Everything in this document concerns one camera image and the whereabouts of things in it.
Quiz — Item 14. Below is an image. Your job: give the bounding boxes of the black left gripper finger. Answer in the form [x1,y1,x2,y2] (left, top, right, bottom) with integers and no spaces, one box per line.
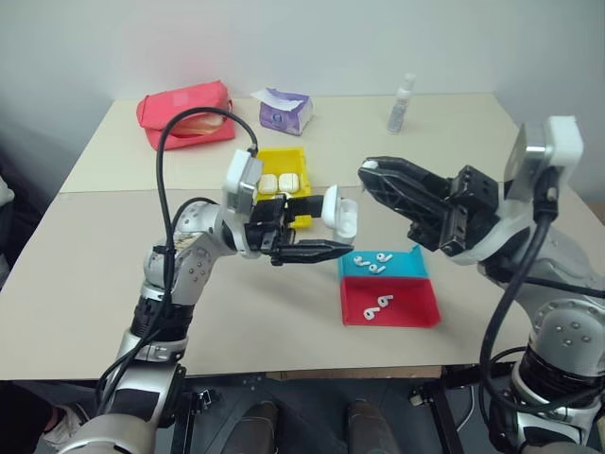
[285,194,328,221]
[271,239,356,267]

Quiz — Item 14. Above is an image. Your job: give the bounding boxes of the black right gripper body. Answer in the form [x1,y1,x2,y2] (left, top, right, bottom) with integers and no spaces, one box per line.
[438,164,500,255]

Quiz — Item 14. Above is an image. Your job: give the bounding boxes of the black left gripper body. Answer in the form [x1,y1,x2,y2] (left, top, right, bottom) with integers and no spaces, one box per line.
[244,195,298,267]

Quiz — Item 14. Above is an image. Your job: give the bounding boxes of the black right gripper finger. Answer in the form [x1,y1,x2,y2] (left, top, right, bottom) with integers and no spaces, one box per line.
[356,168,449,251]
[357,154,463,204]

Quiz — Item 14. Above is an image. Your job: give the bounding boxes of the yellow plastic bin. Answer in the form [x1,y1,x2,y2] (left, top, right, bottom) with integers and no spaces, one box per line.
[251,147,316,231]

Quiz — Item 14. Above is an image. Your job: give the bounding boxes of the blue plastic bin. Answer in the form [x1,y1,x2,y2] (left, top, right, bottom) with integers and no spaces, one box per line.
[337,244,431,281]

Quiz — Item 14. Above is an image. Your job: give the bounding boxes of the red plastic bin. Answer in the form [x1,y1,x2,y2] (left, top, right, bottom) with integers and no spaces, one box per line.
[339,275,443,328]

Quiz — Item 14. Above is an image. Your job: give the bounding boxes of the clear spray bottle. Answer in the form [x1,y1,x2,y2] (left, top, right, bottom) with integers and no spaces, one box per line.
[387,72,418,135]

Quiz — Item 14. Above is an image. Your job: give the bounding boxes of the purple tissue pack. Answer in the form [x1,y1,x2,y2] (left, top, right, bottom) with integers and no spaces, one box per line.
[250,86,316,138]

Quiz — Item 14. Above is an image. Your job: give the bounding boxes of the red fabric pouch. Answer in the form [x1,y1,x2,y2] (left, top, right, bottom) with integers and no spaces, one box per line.
[136,80,238,152]

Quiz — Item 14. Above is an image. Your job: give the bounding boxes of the dark rounded shape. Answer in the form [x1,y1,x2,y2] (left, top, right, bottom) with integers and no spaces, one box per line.
[346,398,394,454]
[243,400,281,454]

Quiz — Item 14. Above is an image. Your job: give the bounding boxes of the white sneaker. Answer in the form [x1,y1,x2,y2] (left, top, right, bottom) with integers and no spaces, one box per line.
[41,405,87,446]

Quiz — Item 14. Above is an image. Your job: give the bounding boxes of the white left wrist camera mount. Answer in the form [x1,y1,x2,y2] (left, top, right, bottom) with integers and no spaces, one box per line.
[220,148,265,224]

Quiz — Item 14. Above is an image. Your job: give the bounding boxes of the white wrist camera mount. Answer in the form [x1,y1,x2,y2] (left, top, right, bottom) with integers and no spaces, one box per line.
[220,148,265,224]
[443,114,586,267]

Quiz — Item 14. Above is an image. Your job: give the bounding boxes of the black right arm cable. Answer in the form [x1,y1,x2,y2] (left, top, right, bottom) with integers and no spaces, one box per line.
[477,169,568,454]

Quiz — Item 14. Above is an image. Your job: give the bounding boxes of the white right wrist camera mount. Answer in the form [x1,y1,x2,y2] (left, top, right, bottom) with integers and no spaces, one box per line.
[443,114,586,267]

